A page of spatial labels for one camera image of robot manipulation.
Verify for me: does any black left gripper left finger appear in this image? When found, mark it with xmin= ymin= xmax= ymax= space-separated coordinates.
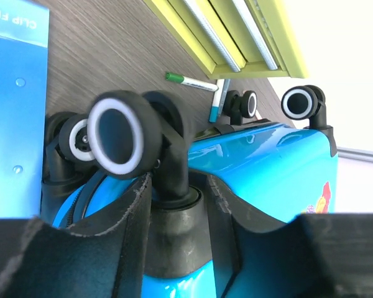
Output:
xmin=0 ymin=174 xmax=152 ymax=297

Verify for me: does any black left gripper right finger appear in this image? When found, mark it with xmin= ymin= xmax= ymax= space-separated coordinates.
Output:
xmin=206 ymin=176 xmax=373 ymax=297

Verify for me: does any blue suitcase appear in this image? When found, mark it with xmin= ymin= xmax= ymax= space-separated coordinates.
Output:
xmin=40 ymin=85 xmax=338 ymax=297

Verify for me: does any blue white box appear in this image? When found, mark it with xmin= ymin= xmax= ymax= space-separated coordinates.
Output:
xmin=0 ymin=1 xmax=50 ymax=218

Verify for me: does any marker pen blue cap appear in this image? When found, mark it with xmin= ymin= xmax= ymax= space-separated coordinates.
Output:
xmin=208 ymin=79 xmax=224 ymax=123

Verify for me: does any marker pen green cap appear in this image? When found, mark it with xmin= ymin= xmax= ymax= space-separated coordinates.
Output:
xmin=165 ymin=72 xmax=218 ymax=92

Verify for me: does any yellow-green drawer organizer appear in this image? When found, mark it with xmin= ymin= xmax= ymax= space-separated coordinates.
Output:
xmin=146 ymin=1 xmax=308 ymax=79

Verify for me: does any aluminium rail frame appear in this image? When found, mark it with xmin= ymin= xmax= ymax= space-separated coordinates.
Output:
xmin=338 ymin=147 xmax=373 ymax=163

